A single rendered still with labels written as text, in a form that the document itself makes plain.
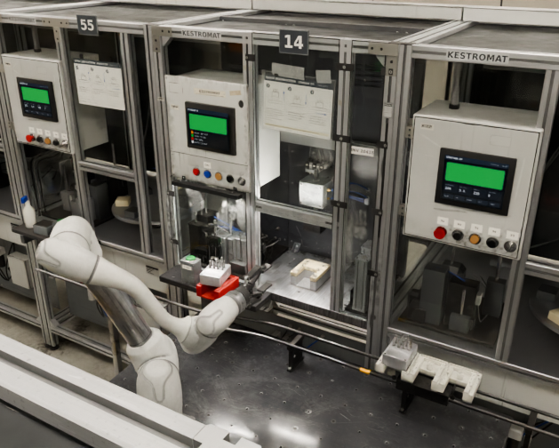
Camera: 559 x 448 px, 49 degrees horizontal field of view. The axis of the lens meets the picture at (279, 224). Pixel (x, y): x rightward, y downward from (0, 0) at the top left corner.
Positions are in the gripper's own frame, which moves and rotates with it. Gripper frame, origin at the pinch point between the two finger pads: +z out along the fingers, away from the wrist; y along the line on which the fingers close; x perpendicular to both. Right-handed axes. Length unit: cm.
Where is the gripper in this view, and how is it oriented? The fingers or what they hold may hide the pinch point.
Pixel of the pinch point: (266, 276)
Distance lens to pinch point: 245.6
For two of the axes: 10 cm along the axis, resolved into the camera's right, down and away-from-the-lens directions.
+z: 5.0, -3.5, 7.9
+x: -8.6, -2.1, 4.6
